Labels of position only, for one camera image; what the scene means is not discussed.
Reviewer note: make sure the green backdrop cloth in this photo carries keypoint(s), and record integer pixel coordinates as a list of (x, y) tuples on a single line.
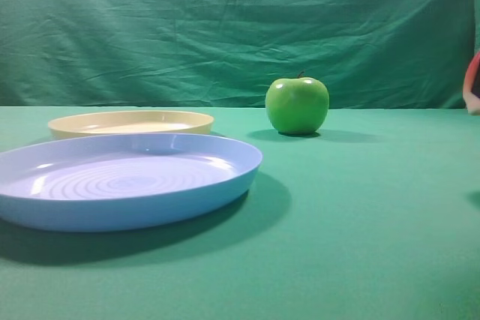
[(369, 53)]

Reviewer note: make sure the yellow plastic plate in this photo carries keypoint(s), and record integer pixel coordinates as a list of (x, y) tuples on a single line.
[(131, 121)]

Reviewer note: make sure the blue plastic plate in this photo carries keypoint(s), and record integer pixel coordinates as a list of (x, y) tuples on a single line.
[(122, 182)]

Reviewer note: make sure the green table cloth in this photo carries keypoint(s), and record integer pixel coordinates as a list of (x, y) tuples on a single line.
[(375, 218)]

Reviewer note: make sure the green apple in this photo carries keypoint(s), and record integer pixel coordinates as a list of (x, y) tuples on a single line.
[(297, 106)]

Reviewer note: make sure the red yellow round bread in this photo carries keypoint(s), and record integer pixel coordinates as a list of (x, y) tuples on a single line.
[(471, 100)]

